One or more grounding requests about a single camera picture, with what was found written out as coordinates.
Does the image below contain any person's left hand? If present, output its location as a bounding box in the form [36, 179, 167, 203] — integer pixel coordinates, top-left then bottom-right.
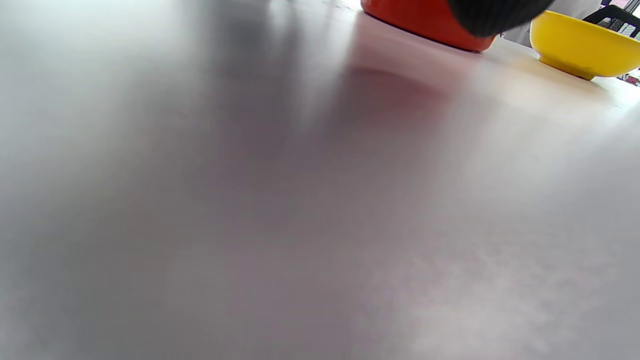
[446, 0, 556, 37]

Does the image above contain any red hot water kettle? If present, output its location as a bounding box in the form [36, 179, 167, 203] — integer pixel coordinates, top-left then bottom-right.
[360, 0, 501, 53]

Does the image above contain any yellow plastic bowl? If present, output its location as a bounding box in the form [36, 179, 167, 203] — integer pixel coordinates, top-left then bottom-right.
[529, 10, 640, 81]

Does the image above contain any black mesh office chair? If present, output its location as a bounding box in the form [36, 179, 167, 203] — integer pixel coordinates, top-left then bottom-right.
[582, 5, 640, 39]

